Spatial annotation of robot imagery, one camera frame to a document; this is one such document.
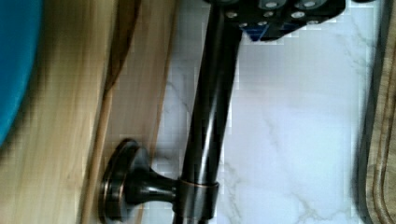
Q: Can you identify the blue plate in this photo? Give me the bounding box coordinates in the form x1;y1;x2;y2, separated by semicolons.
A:
0;0;43;143

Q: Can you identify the wooden cutting board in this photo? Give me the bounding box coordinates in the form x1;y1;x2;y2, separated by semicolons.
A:
358;0;395;224

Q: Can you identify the wooden drawer cabinet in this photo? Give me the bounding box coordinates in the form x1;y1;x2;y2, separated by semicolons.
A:
0;0;119;224

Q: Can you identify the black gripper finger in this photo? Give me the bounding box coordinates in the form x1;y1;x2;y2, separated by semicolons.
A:
205;0;346;42

